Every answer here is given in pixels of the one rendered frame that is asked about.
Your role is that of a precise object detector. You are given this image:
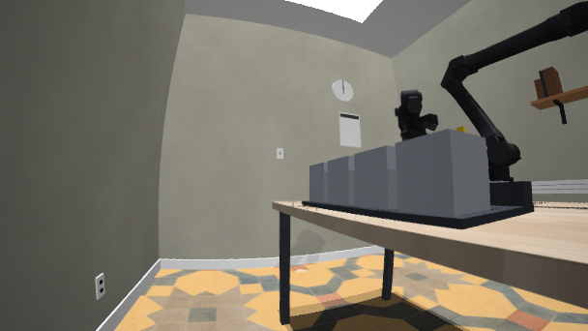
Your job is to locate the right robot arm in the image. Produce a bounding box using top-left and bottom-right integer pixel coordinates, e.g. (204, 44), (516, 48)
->
(395, 90), (438, 133)

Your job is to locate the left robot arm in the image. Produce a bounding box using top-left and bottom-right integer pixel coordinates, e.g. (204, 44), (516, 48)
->
(440, 1), (588, 182)

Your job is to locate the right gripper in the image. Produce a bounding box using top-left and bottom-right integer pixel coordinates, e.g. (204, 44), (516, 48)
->
(400, 119), (427, 139)

